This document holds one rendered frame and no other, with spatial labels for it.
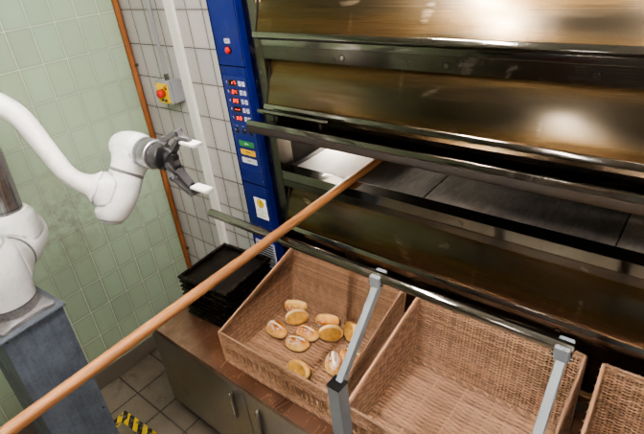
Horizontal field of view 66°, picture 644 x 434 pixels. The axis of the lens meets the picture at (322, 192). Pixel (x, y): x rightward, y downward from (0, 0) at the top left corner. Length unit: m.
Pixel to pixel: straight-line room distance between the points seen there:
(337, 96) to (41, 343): 1.28
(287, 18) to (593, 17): 0.92
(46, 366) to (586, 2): 1.91
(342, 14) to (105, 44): 1.29
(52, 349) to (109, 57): 1.30
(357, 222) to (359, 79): 0.55
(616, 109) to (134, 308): 2.43
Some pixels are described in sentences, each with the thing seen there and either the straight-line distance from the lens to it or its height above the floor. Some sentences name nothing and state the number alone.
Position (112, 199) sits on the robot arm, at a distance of 1.58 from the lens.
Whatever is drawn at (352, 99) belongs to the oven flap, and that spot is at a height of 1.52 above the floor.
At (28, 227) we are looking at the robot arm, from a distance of 1.96.
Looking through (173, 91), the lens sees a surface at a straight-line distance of 2.30.
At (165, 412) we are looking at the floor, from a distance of 2.78.
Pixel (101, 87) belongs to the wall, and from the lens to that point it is 2.52.
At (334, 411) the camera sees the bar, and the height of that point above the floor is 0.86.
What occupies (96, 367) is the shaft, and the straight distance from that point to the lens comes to 1.28.
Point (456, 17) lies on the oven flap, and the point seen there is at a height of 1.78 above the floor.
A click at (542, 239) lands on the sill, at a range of 1.53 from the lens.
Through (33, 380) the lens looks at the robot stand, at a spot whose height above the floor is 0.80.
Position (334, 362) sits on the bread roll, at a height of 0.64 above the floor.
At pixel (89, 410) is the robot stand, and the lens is 2.18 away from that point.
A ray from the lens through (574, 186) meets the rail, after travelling 1.27.
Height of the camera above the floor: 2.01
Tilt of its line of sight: 28 degrees down
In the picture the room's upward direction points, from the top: 7 degrees counter-clockwise
